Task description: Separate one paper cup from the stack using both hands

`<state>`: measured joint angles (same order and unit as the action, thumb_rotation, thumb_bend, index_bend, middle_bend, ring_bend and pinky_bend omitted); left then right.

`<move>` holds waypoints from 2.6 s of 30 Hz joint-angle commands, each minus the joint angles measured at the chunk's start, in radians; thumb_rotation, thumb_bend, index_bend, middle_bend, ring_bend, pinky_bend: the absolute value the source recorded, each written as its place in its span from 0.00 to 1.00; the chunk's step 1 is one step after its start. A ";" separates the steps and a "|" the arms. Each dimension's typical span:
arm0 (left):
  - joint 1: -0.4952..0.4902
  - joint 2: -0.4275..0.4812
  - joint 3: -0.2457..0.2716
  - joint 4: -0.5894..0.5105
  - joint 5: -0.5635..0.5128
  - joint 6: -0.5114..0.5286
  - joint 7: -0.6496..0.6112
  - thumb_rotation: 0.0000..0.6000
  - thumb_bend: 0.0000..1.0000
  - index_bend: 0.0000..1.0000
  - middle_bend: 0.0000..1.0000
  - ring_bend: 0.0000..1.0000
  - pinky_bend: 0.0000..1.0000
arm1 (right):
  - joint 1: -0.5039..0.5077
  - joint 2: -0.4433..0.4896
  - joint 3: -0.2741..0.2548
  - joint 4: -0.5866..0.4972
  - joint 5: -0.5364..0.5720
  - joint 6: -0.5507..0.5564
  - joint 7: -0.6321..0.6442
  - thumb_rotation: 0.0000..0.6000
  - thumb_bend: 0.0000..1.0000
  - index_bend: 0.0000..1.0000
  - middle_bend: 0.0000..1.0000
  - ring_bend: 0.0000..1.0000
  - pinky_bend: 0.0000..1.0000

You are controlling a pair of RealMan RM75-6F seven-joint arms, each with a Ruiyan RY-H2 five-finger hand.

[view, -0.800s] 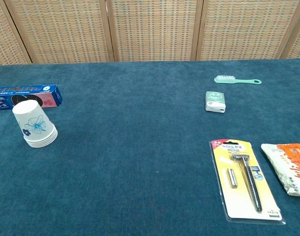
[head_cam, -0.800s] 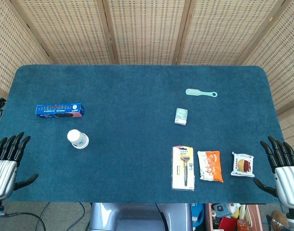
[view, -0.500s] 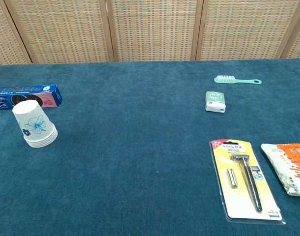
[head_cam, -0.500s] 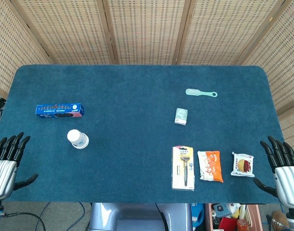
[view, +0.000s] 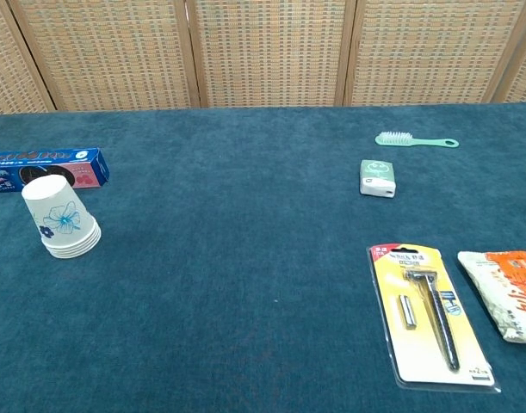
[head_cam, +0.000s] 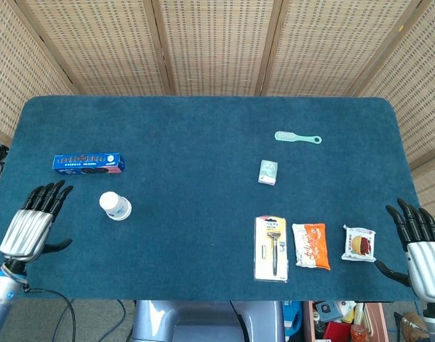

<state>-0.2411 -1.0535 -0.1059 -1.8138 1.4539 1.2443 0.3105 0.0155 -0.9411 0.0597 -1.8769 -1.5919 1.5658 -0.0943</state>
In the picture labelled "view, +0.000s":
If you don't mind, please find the teal table cloth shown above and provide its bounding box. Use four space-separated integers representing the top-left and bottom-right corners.
0 102 526 413

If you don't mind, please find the green plastic brush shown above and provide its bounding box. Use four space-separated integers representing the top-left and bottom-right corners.
374 131 461 150

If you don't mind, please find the woven rattan folding screen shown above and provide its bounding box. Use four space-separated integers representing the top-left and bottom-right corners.
0 0 526 116

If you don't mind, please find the green white tissue pack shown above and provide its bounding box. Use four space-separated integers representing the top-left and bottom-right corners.
358 158 398 199

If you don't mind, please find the yellow razor blister pack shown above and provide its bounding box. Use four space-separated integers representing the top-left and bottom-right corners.
365 243 503 394

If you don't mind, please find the orange white snack bag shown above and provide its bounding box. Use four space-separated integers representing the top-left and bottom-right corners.
456 250 526 345

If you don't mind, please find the white floral paper cup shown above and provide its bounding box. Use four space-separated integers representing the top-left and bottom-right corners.
43 224 102 251
21 174 99 243
45 227 102 256
41 221 101 247
47 231 102 260

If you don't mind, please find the blue cookie box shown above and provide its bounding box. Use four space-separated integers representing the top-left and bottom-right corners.
0 147 111 194

